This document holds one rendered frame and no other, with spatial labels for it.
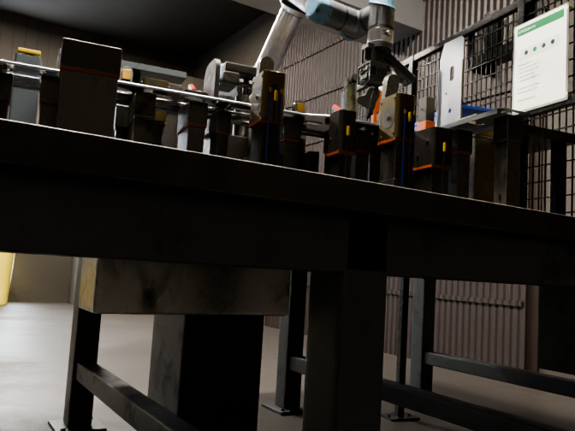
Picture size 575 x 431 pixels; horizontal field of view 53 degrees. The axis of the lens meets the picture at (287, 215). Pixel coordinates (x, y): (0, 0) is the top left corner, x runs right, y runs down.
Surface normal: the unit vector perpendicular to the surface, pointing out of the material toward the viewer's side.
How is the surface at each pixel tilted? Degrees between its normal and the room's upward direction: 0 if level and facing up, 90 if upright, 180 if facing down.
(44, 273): 90
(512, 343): 90
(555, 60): 90
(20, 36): 90
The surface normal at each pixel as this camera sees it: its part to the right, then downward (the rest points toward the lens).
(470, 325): -0.84, -0.10
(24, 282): 0.53, -0.05
